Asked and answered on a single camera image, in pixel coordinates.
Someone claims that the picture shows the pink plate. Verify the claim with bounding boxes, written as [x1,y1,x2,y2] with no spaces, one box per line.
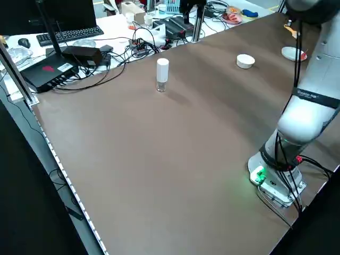
[222,6,243,25]

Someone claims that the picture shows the hub with red plugs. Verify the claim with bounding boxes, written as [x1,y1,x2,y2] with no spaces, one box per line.
[128,38,155,57]

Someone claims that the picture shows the small white bowl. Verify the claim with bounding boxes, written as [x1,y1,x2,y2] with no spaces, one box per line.
[236,54,256,70]

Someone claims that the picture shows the cardboard box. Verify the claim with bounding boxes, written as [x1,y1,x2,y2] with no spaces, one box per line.
[121,1,146,23]

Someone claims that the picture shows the black stand pole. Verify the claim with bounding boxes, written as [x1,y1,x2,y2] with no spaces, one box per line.
[36,0,64,58]

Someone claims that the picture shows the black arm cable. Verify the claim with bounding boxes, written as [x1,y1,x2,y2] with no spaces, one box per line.
[293,20,304,89]

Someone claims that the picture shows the black clamp bracket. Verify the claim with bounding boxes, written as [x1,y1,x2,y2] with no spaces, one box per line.
[65,206,83,221]

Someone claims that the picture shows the black power brick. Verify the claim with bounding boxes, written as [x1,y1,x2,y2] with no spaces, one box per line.
[62,45,103,67]

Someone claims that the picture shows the blue plastic basket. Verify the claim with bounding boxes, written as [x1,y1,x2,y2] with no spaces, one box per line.
[165,0,184,14]

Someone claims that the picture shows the black camera on post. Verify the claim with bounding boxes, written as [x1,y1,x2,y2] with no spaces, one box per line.
[179,0,192,25]

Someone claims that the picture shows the aluminium profile post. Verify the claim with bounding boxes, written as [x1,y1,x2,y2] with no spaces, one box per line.
[192,0,207,43]
[0,42,40,106]

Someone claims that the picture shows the white round plate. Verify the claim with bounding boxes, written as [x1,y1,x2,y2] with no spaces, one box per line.
[281,46,309,62]

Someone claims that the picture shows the black keyboard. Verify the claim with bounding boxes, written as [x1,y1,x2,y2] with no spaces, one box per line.
[36,27,105,47]

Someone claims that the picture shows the black monitor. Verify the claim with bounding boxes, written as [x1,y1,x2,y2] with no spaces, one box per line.
[0,0,98,37]

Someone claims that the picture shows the clear foil container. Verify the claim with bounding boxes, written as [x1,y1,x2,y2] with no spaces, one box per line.
[7,45,34,64]

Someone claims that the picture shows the black box with red logo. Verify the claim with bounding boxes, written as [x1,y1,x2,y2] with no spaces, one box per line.
[20,54,80,94]

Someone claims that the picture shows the black foot cable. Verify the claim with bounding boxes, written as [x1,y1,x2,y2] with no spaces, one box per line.
[256,156,333,229]

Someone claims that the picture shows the black power supply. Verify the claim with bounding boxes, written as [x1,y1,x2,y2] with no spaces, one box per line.
[152,16,194,40]

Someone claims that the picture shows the yellow plate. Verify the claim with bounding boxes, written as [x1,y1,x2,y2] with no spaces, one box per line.
[241,9,259,21]

